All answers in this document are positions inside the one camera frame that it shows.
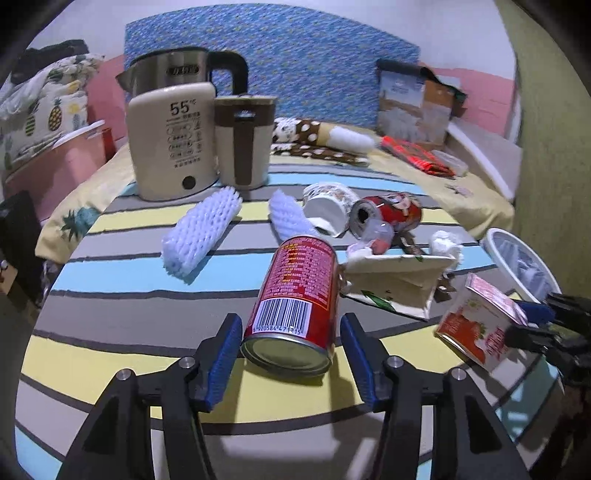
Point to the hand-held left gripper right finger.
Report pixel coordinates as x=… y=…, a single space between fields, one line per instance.
x=358 y=364

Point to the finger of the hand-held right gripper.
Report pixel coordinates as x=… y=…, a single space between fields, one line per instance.
x=538 y=311
x=531 y=339

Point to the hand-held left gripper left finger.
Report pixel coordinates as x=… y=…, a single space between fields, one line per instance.
x=221 y=364

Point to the white round trash bin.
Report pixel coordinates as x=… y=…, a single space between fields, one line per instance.
x=517 y=263

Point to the red strawberry milk carton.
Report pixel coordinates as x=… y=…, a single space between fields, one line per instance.
x=475 y=327

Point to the red drink can with barcode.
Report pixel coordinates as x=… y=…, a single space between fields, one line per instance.
x=295 y=286

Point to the white foam fruit net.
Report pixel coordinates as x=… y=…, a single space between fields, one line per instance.
x=198 y=230
x=286 y=214

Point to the flattened white paper carton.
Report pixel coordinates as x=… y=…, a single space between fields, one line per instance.
x=397 y=277

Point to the crumpled white tissue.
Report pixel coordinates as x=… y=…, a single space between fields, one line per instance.
x=445 y=244

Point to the striped table cloth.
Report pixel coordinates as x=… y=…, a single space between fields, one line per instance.
x=115 y=300

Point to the clear plastic jelly cup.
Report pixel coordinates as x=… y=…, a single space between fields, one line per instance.
x=378 y=237

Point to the yellow pineapple bed sheet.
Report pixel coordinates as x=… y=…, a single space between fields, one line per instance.
x=461 y=198

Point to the printed paper cup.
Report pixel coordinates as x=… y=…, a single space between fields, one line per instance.
x=323 y=203

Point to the white foam board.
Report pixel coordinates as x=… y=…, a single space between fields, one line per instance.
x=489 y=147

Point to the white bowl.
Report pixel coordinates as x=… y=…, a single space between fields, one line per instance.
x=452 y=162

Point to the green curtain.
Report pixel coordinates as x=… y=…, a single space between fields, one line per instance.
x=554 y=138

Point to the red plaid cloth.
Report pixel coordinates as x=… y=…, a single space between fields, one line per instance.
x=411 y=152

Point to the beige mug with brown lid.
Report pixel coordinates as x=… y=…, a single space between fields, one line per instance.
x=242 y=147

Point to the brown polka dot blanket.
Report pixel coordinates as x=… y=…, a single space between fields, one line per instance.
x=304 y=138

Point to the black object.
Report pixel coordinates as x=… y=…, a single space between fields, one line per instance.
x=18 y=230

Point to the cardboard bedding box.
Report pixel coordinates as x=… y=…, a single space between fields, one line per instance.
x=406 y=106

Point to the pink storage box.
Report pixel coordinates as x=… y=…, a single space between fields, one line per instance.
x=60 y=170

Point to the blue floral mattress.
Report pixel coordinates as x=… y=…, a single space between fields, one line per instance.
x=314 y=69

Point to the pineapple print pillow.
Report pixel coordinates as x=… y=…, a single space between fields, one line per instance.
x=46 y=115

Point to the dark cloth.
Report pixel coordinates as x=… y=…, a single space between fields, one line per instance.
x=46 y=53

